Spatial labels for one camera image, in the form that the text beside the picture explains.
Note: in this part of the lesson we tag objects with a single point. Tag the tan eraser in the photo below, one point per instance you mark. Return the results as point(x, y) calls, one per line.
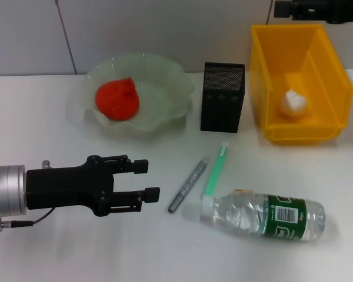
point(243, 191)

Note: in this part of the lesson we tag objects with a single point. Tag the white paper ball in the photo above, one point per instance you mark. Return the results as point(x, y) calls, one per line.
point(292, 104)

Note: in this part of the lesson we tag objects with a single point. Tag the orange fruit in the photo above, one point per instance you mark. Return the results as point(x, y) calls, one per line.
point(117, 100)

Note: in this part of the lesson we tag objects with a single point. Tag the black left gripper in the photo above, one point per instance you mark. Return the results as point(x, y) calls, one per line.
point(64, 188)

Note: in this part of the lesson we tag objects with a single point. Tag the green pen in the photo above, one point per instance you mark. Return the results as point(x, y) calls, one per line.
point(216, 173)

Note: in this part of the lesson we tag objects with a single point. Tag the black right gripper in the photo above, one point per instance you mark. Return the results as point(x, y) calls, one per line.
point(344, 10)

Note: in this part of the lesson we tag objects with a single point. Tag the clear water bottle green label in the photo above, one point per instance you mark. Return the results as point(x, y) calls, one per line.
point(247, 214)

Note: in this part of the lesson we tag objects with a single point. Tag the black mesh pen holder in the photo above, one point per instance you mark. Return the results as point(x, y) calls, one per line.
point(222, 111)

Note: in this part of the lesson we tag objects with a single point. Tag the green glass fruit plate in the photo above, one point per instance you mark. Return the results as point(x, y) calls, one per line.
point(161, 94)

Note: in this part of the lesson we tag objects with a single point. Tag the left gripper silver stud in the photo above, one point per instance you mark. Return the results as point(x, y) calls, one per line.
point(46, 164)

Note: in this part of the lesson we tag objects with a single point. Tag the grey marker pen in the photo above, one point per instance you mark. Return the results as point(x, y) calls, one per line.
point(191, 182)

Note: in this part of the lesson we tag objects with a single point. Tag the yellow plastic bin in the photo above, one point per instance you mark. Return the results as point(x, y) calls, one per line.
point(323, 67)

